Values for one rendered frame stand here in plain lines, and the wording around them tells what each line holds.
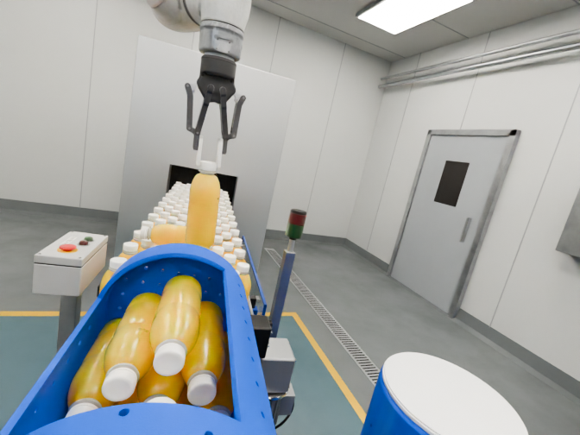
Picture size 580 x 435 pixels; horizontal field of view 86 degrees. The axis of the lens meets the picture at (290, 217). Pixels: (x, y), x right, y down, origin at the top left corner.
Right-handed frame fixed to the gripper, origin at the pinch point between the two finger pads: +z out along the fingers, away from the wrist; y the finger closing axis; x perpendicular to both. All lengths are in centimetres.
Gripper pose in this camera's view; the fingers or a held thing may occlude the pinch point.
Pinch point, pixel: (209, 153)
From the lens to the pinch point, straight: 75.4
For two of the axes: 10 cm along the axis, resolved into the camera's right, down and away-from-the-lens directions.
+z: -1.7, 9.6, 2.4
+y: 9.2, 0.7, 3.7
